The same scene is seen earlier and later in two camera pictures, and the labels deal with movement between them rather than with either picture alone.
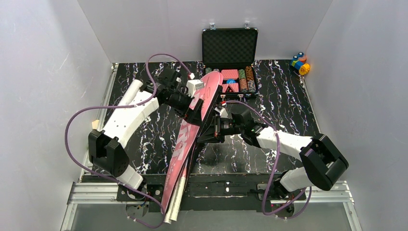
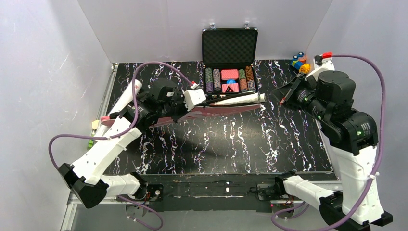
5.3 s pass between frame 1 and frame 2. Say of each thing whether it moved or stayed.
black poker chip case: stayed
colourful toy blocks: stayed
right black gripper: moved
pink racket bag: moved
